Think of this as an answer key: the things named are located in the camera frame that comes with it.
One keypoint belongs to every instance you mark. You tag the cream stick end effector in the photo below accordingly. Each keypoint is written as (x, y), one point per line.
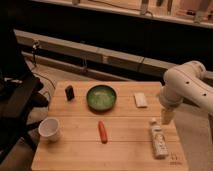
(166, 116)

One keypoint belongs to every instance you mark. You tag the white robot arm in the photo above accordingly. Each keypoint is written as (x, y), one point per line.
(185, 81)

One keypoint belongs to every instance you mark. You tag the black eraser block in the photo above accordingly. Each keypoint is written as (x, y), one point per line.
(69, 91)

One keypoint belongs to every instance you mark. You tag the white tube bottle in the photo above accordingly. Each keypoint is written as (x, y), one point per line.
(158, 140)

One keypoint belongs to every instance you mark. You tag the white sponge pad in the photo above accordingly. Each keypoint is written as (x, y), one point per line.
(140, 100)

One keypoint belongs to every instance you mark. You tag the red carrot-shaped marker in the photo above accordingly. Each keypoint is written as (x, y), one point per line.
(102, 132)

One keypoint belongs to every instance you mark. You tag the green bowl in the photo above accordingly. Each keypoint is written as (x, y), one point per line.
(101, 97)

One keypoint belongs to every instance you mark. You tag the white paper cup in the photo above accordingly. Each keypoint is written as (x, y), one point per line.
(49, 129)

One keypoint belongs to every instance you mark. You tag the black chair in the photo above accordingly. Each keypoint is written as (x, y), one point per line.
(19, 94)

